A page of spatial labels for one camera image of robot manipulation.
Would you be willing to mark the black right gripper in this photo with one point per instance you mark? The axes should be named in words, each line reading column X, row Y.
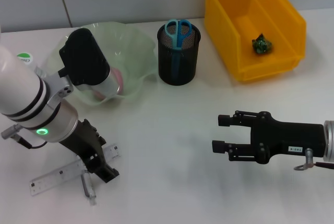
column 287, row 138

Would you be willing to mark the clear plastic water bottle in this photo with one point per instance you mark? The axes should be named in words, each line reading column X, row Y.
column 24, row 58

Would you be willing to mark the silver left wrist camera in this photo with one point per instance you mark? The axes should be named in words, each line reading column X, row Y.
column 83, row 57

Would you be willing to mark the blue scissors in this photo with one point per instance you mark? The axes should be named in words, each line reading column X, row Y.
column 178, row 38

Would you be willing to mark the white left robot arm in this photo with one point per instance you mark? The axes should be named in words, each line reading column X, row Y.
column 15, row 85

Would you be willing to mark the yellow plastic bin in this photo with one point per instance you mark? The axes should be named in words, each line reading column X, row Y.
column 224, row 20

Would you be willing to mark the pink peach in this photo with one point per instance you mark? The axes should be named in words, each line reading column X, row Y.
column 119, row 80

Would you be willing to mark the grey pen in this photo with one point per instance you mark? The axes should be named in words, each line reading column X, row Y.
column 87, row 187

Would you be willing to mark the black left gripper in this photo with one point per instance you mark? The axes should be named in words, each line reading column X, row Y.
column 83, row 140

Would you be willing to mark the green plastic wrapper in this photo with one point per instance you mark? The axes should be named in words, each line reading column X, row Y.
column 262, row 44

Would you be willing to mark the black mesh pen holder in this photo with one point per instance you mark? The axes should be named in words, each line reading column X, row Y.
column 190, row 67

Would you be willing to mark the green glass fruit plate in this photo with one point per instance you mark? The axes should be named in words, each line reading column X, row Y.
column 130, row 51

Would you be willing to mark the transparent plastic ruler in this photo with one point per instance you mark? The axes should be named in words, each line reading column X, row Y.
column 52, row 178

